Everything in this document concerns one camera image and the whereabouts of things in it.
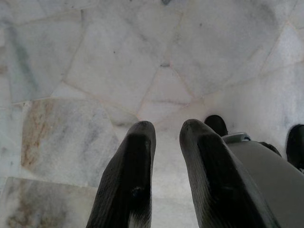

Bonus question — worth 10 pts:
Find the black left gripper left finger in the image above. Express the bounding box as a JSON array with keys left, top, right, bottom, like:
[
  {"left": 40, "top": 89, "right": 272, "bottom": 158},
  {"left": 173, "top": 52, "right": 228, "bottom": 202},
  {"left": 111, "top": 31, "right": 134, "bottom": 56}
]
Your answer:
[{"left": 85, "top": 121, "right": 156, "bottom": 228}]

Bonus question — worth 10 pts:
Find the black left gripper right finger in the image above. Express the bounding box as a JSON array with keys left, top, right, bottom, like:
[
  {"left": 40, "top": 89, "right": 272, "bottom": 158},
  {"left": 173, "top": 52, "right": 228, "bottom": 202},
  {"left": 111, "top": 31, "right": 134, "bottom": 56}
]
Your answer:
[{"left": 179, "top": 119, "right": 281, "bottom": 228}]

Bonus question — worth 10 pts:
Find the black robot left foot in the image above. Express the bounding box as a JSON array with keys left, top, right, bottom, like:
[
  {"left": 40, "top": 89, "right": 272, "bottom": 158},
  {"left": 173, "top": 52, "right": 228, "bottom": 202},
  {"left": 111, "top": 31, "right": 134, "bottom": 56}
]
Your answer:
[{"left": 204, "top": 114, "right": 228, "bottom": 138}]

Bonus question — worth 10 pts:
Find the black robot foot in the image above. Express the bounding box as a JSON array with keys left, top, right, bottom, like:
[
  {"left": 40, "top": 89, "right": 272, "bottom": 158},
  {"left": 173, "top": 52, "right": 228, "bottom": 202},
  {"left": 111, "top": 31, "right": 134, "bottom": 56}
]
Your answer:
[
  {"left": 204, "top": 114, "right": 228, "bottom": 138},
  {"left": 286, "top": 124, "right": 304, "bottom": 171}
]

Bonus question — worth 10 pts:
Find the black robot right foot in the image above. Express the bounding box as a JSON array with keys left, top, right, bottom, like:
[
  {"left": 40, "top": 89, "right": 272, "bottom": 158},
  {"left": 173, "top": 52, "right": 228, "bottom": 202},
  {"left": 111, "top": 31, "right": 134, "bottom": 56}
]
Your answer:
[{"left": 286, "top": 124, "right": 304, "bottom": 171}]

